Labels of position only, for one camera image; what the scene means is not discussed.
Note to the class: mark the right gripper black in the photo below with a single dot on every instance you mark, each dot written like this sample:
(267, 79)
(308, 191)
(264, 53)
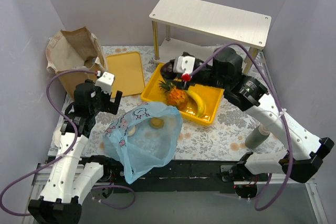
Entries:
(202, 76)

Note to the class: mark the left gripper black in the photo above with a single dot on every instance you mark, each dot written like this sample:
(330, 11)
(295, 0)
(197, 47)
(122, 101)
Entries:
(105, 102)

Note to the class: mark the toy pineapple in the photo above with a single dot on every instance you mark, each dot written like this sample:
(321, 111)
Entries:
(174, 96)

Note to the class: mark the blue plastic grocery bag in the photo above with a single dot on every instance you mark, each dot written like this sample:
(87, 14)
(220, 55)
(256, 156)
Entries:
(148, 148)

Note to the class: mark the yellow banana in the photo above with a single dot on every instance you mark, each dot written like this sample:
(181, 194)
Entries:
(201, 106)

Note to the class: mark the dark brown chocolate bun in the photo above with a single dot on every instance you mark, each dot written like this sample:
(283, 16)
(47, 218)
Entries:
(167, 77)

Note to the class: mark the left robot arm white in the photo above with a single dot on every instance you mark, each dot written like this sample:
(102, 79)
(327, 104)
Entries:
(61, 199)

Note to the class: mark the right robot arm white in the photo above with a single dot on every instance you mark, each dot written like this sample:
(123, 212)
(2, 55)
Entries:
(304, 151)

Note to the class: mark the deep yellow bin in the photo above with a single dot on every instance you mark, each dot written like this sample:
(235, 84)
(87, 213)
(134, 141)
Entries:
(211, 96)

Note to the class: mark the beige round biscuit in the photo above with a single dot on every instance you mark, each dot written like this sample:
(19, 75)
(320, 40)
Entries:
(156, 123)

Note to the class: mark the flat yellow tray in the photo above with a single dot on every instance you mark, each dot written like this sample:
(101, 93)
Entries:
(128, 71)

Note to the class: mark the white two-tier shelf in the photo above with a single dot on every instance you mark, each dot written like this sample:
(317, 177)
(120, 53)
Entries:
(226, 23)

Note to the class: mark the brown paper bag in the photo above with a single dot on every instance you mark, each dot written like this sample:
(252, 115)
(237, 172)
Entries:
(78, 49)

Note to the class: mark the grey bottle beige cap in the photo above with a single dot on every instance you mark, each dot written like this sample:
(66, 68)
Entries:
(257, 137)

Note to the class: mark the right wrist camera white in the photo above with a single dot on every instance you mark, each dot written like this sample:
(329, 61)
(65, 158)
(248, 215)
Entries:
(184, 65)

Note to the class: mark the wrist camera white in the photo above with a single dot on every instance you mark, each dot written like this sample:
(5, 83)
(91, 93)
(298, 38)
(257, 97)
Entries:
(184, 65)
(105, 81)

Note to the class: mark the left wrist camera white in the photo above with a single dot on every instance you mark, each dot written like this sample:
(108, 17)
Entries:
(105, 81)

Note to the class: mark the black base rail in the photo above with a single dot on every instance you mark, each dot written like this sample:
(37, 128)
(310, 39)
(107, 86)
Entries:
(179, 175)

